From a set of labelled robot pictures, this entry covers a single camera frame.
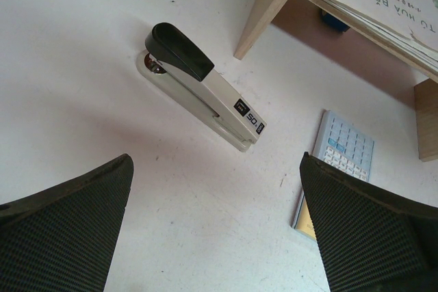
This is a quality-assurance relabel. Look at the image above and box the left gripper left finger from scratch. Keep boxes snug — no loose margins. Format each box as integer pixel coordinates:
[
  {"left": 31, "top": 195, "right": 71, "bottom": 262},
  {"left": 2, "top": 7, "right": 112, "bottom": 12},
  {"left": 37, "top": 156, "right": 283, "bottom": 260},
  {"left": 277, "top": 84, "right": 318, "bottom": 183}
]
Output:
[{"left": 1, "top": 154, "right": 133, "bottom": 291}]

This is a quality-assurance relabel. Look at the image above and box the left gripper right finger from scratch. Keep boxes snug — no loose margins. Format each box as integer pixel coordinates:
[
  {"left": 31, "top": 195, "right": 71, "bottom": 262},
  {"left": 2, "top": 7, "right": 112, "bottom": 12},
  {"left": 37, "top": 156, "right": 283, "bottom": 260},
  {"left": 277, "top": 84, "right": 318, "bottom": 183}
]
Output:
[{"left": 300, "top": 152, "right": 437, "bottom": 291}]

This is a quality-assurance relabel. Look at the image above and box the wooden bookshelf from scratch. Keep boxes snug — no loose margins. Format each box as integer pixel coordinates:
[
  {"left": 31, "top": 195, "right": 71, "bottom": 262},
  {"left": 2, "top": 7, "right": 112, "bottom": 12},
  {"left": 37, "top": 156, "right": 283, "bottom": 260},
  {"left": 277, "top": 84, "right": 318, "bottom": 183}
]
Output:
[{"left": 234, "top": 0, "right": 437, "bottom": 162}]

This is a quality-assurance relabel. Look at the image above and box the grey black stapler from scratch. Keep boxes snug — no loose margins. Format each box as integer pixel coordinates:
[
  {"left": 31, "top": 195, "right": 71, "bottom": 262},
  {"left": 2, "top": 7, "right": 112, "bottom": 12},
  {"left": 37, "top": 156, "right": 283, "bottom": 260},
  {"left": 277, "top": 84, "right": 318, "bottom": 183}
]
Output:
[{"left": 136, "top": 23, "right": 267, "bottom": 152}]

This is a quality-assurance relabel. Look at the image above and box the blue object under shelf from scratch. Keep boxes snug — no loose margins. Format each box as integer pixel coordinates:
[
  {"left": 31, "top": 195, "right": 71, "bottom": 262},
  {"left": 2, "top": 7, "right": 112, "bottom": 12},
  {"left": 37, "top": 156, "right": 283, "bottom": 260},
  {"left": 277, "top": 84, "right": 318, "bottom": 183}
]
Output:
[{"left": 320, "top": 9, "right": 350, "bottom": 33}]

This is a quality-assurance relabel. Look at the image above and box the white notebook under shelf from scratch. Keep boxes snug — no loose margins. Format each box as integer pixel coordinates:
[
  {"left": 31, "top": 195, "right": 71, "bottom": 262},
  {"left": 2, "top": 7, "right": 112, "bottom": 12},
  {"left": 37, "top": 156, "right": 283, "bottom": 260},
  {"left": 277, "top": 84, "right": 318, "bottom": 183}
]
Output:
[{"left": 323, "top": 0, "right": 437, "bottom": 71}]

